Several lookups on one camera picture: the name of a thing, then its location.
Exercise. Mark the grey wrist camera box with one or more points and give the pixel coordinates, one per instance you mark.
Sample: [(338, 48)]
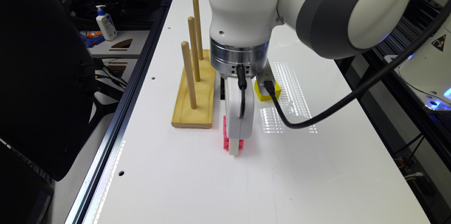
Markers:
[(266, 75)]

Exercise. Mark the wooden peg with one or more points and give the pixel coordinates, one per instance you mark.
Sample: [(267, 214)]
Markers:
[(194, 52), (189, 73), (198, 30)]

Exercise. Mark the blue glue gun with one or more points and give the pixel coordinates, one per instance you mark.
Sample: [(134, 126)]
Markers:
[(92, 39)]

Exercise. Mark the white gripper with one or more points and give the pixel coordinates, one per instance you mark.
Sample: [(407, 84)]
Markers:
[(236, 127)]

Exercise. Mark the white lotion pump bottle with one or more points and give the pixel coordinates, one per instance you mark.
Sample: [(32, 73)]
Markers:
[(105, 24)]

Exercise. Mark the front wooden peg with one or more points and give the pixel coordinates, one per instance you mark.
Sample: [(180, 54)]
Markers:
[(189, 73)]

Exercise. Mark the black cube block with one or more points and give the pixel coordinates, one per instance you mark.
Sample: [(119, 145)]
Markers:
[(222, 89)]

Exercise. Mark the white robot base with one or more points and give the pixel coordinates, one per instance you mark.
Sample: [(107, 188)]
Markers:
[(427, 71)]

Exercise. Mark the pink cube block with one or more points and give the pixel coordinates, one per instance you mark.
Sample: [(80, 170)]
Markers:
[(226, 140)]

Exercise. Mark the middle wooden peg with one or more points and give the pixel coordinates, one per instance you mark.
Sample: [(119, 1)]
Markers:
[(194, 52)]

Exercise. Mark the back wooden peg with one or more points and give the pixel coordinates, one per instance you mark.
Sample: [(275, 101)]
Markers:
[(198, 30)]

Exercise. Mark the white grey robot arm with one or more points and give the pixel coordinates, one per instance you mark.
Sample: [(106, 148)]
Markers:
[(240, 32)]

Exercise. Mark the yellow block with hole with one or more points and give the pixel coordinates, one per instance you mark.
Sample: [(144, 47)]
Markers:
[(262, 93)]

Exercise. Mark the wooden peg base board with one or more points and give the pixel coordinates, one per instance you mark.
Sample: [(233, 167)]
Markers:
[(200, 118)]

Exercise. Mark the black office chair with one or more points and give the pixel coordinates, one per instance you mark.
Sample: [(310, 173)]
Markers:
[(48, 85)]

